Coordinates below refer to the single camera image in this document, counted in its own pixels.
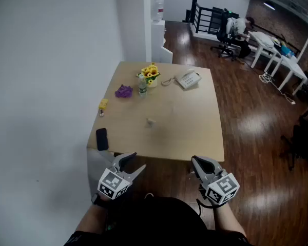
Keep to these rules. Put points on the person's right forearm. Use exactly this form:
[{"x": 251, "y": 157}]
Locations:
[{"x": 228, "y": 219}]

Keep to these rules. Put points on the small dark and white object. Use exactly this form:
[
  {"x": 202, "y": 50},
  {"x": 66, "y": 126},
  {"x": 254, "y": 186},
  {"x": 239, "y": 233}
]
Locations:
[{"x": 101, "y": 112}]

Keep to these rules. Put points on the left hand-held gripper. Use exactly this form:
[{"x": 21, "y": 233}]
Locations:
[{"x": 113, "y": 182}]

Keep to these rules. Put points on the black wristwatch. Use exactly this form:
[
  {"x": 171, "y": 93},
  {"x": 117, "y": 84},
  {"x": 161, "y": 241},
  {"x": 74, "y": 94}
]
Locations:
[{"x": 96, "y": 199}]

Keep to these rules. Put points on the white pillow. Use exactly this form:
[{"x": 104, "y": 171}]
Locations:
[{"x": 264, "y": 38}]

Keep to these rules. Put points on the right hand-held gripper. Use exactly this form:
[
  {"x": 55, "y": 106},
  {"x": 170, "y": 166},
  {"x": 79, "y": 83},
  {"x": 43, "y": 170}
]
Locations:
[{"x": 223, "y": 187}]

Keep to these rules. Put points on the white desk telephone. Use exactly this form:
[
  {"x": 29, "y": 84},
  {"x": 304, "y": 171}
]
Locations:
[{"x": 188, "y": 80}]

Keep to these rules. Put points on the blue container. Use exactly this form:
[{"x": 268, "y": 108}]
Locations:
[{"x": 287, "y": 51}]

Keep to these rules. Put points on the black swivel chair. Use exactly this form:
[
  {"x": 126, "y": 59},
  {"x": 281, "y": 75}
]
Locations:
[{"x": 301, "y": 142}]

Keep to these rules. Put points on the person's left forearm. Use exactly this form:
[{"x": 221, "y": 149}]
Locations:
[{"x": 92, "y": 218}]

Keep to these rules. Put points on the potted yellow sunflowers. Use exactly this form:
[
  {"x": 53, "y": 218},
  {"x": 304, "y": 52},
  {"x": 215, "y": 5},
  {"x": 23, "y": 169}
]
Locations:
[{"x": 150, "y": 73}]

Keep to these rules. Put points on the black smartphone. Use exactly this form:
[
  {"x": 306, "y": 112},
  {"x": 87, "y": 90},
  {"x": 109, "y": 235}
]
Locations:
[{"x": 102, "y": 139}]

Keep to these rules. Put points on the clear water bottle green label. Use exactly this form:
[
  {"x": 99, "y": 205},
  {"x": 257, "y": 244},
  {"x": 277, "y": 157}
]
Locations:
[{"x": 142, "y": 87}]

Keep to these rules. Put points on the purple crumpled bag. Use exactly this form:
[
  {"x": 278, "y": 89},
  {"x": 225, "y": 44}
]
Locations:
[{"x": 123, "y": 91}]

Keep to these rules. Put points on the yellow small box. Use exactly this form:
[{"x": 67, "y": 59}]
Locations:
[{"x": 103, "y": 103}]

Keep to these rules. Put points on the white shoe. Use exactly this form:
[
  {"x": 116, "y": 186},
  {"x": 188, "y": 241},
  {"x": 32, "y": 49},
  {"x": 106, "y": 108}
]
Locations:
[{"x": 149, "y": 195}]

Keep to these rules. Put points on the person's black shirt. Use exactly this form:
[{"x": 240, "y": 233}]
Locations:
[{"x": 156, "y": 222}]

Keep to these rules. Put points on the water dispenser bottle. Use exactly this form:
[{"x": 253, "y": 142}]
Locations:
[{"x": 157, "y": 8}]

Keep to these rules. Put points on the black office chair with headrest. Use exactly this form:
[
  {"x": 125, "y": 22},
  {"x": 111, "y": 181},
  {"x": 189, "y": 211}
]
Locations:
[{"x": 224, "y": 38}]

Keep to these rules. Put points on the black metal railing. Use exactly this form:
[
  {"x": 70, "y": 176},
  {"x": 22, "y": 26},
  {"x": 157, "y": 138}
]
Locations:
[{"x": 205, "y": 18}]

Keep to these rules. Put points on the white desk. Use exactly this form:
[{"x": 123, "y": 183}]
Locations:
[
  {"x": 265, "y": 49},
  {"x": 292, "y": 69}
]

